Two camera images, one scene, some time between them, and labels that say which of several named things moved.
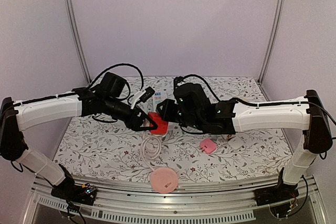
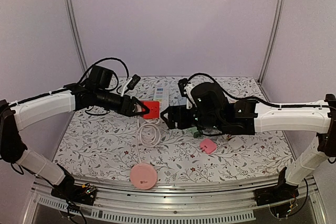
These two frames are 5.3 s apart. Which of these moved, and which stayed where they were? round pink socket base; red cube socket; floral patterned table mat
Moved: round pink socket base; red cube socket
Stayed: floral patterned table mat
